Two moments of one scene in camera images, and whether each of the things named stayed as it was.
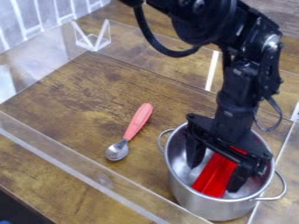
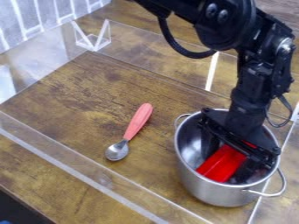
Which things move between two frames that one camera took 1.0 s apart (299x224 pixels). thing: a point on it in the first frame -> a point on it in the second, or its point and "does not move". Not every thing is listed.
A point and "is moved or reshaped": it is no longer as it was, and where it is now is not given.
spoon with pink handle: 116,150 does not move
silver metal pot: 200,204 is moved or reshaped
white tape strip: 210,69 does not move
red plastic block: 217,174 is moved or reshaped
